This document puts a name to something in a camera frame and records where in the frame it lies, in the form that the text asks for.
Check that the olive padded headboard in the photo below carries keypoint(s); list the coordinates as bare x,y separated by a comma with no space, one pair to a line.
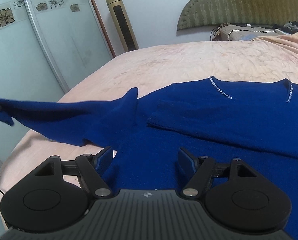
198,13

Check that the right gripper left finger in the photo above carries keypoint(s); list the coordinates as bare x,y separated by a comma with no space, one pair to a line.
57,193

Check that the dark clothes on pillow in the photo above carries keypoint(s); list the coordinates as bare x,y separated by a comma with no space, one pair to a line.
290,27

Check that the gold tower air conditioner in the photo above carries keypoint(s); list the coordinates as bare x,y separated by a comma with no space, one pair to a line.
123,25

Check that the peach blanket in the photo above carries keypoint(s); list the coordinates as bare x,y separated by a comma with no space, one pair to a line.
289,42

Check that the brown striped pillow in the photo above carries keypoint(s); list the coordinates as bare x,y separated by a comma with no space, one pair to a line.
245,32

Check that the pink bed sheet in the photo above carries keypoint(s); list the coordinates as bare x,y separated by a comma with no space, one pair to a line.
150,69

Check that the blue beaded sweater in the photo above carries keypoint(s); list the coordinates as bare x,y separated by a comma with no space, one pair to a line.
257,122

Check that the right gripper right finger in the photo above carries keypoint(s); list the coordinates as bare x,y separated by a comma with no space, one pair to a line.
234,195

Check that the glass wardrobe door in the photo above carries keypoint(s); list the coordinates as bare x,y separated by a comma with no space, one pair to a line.
49,46

